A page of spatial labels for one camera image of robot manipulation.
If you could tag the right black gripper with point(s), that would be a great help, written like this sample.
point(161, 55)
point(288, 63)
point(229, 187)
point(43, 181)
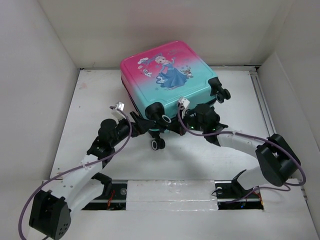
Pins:
point(177, 126)

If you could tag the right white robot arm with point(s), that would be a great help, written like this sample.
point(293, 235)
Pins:
point(276, 160)

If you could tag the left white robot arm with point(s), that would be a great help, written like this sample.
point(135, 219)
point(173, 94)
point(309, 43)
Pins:
point(52, 210)

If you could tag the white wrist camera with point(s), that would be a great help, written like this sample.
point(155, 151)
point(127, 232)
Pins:
point(183, 106)
point(118, 108)

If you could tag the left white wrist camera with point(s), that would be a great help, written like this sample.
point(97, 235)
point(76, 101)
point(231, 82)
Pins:
point(118, 108)

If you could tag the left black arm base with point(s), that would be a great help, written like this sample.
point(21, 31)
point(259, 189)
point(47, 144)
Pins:
point(113, 197)

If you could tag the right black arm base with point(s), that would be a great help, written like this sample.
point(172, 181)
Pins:
point(231, 196)

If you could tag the teal pink suitcase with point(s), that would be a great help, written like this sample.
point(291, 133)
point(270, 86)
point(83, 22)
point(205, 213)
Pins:
point(155, 79)

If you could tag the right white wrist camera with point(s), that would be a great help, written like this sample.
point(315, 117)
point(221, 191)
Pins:
point(183, 106)

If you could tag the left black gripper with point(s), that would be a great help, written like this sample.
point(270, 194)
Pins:
point(140, 126)

